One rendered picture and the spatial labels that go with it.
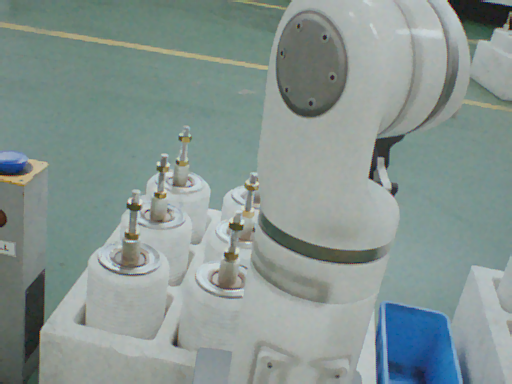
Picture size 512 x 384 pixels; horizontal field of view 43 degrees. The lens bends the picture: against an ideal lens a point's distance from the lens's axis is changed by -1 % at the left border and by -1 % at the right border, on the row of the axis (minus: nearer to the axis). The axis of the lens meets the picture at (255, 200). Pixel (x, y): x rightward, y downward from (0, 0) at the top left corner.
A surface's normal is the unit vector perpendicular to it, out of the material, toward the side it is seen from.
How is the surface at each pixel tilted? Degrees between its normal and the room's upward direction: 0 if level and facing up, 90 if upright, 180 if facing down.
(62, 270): 0
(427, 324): 88
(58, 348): 90
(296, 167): 91
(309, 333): 90
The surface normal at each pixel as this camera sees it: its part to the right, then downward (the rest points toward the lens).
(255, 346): -0.75, 0.17
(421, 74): 0.62, 0.28
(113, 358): -0.15, 0.41
